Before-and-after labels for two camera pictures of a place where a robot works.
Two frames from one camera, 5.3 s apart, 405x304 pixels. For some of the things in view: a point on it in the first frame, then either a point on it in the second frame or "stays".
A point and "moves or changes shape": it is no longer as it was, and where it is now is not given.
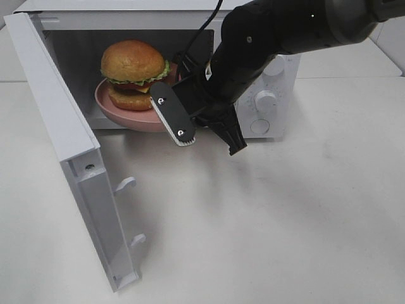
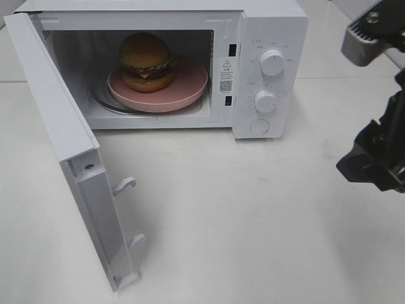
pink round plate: [145, 120] -> [190, 78]
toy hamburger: [131, 67] moves or changes shape
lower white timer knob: [266, 101] stays
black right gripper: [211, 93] -> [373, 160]
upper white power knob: [276, 67] stays
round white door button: [259, 126] stays
